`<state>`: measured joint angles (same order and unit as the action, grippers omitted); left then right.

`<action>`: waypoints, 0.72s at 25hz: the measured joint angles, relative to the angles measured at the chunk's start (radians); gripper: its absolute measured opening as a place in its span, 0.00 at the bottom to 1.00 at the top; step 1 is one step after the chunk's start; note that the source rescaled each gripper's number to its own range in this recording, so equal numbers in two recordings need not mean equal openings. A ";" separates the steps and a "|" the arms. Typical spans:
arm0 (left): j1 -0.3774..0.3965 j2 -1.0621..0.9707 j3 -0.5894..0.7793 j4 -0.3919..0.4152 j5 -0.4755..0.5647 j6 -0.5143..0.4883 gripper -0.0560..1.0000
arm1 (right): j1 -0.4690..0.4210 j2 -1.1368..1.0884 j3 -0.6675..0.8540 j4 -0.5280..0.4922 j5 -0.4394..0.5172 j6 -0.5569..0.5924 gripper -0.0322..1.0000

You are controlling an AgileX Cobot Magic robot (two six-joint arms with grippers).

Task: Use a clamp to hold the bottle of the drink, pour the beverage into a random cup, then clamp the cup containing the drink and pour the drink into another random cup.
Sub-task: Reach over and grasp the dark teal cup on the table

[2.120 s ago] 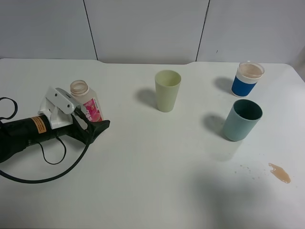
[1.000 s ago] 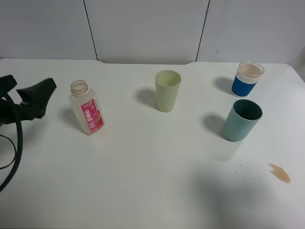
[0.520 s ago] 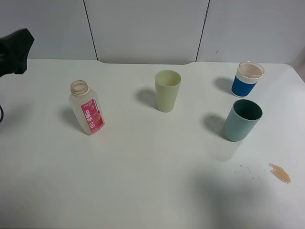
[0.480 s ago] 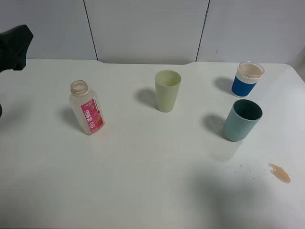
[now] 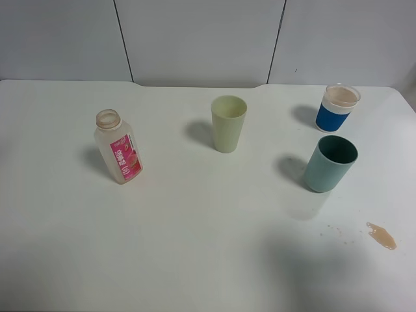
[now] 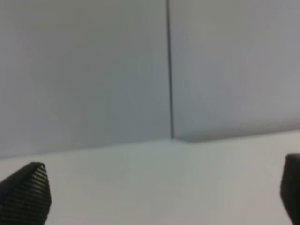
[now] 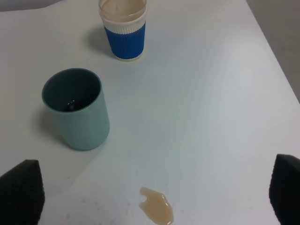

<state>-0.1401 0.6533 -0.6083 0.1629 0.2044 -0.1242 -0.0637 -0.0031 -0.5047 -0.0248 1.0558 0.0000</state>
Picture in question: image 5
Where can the plastic drink bottle pink label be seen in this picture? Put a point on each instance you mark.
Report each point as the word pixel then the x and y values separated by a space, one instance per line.
pixel 117 145

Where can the teal plastic cup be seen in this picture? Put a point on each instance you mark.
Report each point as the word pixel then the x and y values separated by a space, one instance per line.
pixel 330 161

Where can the pale green plastic cup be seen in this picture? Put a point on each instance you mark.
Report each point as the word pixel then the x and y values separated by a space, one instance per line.
pixel 228 114

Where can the blue sleeved paper cup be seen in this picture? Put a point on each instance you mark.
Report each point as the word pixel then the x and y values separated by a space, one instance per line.
pixel 337 103

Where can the spilled beverage puddle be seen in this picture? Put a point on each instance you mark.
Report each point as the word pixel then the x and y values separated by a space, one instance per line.
pixel 381 236

